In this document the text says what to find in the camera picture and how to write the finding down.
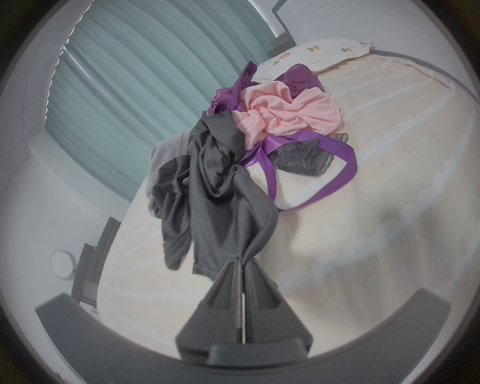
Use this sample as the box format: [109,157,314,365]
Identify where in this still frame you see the blue-green curtain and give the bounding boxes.
[64,0,280,143]
[43,49,160,205]

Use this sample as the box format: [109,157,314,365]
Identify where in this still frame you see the black T-shirt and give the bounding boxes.
[152,112,280,283]

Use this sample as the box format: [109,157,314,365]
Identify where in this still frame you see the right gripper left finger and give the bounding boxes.
[175,257,244,360]

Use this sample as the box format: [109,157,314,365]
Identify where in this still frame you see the bed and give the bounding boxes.
[95,0,480,376]

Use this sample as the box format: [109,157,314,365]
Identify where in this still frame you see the round white lamp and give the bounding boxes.
[50,249,76,280]

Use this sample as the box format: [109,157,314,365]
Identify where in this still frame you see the grey bedside table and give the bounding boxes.
[271,34,297,57]

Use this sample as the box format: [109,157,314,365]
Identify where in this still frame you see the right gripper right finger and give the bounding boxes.
[244,258,314,355]

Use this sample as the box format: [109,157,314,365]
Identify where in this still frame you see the pile of clothes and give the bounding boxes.
[207,60,357,212]

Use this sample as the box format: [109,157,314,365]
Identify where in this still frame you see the white printed pillow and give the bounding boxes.
[250,37,376,83]

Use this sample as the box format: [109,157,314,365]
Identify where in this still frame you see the grey garment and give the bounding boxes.
[146,129,193,201]

